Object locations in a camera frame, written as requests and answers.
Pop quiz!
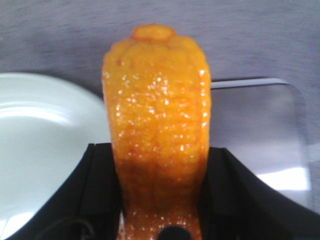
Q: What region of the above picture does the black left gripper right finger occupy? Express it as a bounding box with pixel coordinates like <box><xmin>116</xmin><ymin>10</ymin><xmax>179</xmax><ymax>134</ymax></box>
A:
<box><xmin>198</xmin><ymin>147</ymin><xmax>320</xmax><ymax>240</ymax></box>

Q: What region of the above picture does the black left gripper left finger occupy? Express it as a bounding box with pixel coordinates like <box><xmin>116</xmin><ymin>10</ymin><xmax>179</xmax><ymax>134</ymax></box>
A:
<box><xmin>9</xmin><ymin>143</ymin><xmax>122</xmax><ymax>240</ymax></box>

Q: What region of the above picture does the orange corn cob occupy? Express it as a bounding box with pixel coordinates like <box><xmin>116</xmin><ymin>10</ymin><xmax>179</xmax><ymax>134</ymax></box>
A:
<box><xmin>101</xmin><ymin>23</ymin><xmax>212</xmax><ymax>240</ymax></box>

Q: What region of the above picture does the silver black kitchen scale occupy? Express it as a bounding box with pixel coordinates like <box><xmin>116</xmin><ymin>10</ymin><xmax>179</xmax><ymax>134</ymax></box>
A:
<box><xmin>210</xmin><ymin>77</ymin><xmax>312</xmax><ymax>208</ymax></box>

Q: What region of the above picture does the pale green plate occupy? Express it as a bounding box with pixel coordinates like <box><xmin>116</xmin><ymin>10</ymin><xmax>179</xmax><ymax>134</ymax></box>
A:
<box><xmin>0</xmin><ymin>72</ymin><xmax>111</xmax><ymax>239</ymax></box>

